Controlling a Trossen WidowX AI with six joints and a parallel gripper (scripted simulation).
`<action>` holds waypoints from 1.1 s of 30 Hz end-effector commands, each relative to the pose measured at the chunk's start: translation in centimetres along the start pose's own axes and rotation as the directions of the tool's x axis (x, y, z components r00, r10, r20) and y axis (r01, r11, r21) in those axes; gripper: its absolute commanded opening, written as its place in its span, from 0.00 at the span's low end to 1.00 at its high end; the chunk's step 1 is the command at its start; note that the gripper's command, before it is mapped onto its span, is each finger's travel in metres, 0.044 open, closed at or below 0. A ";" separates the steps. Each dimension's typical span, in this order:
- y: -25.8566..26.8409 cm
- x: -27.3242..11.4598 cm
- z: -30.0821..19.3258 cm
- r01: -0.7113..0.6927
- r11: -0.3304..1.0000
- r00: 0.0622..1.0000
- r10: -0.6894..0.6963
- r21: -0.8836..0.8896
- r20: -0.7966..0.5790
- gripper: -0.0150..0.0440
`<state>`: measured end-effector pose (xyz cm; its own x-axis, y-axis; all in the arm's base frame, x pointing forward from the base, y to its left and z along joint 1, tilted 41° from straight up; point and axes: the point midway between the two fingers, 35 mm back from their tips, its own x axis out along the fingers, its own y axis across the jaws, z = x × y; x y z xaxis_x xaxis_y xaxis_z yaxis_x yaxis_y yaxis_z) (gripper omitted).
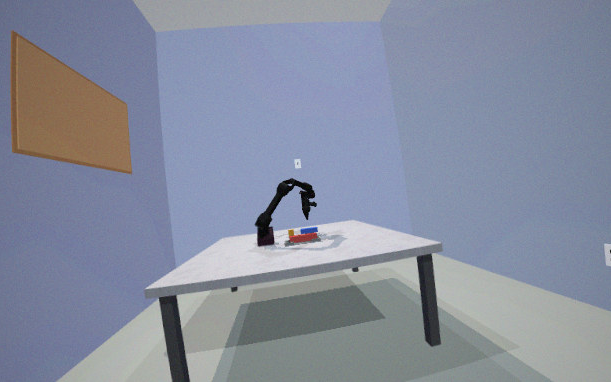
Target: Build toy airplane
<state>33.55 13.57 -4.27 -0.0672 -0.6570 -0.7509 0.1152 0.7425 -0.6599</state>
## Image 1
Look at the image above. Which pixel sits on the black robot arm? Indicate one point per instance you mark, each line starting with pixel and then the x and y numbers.
pixel 263 221

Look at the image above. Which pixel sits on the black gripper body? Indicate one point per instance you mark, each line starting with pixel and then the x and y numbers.
pixel 305 205

